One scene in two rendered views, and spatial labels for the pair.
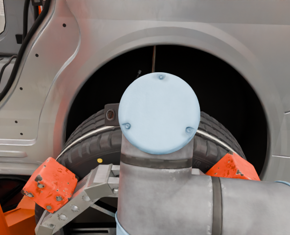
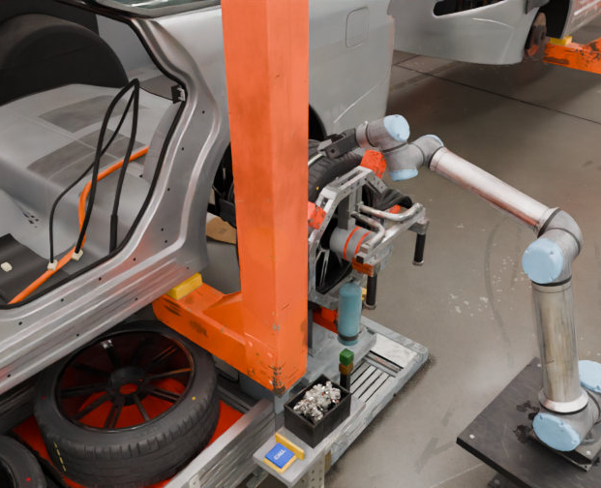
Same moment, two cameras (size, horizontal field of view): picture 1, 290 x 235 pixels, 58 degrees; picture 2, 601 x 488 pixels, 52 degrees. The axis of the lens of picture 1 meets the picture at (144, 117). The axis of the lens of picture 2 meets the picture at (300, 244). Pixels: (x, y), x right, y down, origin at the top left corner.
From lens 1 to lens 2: 197 cm
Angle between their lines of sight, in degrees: 47
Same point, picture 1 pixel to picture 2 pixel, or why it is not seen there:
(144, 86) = (396, 121)
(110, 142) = (319, 173)
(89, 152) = (313, 185)
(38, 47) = (183, 140)
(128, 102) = (395, 128)
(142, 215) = (408, 161)
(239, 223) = (426, 150)
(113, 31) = not seen: hidden behind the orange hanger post
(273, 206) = (429, 141)
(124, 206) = (402, 163)
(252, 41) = (313, 78)
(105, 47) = not seen: hidden behind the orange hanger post
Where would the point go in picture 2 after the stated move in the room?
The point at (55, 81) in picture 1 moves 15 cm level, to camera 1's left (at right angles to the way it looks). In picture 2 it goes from (202, 167) to (172, 183)
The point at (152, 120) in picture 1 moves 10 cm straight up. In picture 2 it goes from (402, 130) to (405, 101)
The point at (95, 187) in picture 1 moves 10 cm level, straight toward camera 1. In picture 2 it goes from (338, 196) to (365, 200)
